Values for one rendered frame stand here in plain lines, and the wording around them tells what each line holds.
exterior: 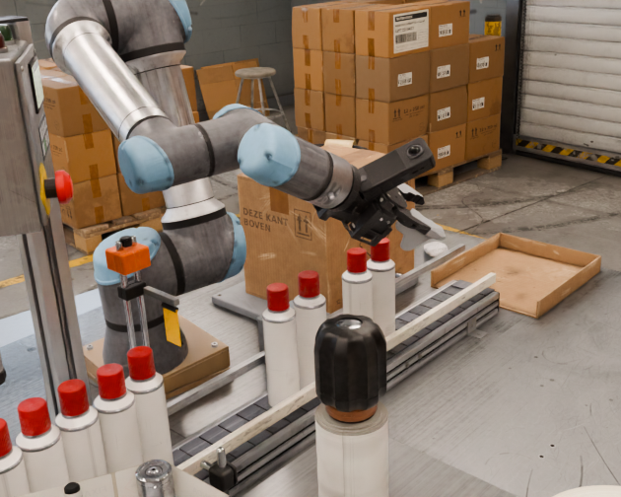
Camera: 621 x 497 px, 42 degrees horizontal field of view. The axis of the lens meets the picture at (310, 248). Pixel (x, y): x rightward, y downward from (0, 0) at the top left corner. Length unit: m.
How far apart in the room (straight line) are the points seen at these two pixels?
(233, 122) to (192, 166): 0.09
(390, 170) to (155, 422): 0.47
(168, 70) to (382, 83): 3.35
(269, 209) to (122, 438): 0.71
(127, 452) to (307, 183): 0.41
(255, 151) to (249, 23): 6.61
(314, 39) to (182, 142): 4.01
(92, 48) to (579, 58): 4.67
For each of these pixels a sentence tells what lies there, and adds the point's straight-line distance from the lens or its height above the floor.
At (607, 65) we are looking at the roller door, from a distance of 5.57.
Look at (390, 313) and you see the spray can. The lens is 1.42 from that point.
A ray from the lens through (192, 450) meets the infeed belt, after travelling 1.23.
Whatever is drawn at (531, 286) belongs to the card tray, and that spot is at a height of 0.83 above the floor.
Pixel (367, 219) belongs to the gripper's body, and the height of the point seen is 1.19.
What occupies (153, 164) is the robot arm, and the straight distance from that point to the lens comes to 1.06.
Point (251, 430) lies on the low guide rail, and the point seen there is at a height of 0.91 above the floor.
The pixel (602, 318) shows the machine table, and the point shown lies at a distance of 1.74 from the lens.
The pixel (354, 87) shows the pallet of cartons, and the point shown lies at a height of 0.70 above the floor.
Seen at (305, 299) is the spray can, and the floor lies 1.05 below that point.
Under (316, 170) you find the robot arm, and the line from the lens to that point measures 1.06.
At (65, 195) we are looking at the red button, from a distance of 0.93.
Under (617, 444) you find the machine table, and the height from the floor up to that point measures 0.83.
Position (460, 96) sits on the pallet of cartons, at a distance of 5.19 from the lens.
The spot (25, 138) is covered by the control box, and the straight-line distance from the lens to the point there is 0.91.
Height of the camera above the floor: 1.58
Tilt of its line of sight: 22 degrees down
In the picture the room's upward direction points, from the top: 2 degrees counter-clockwise
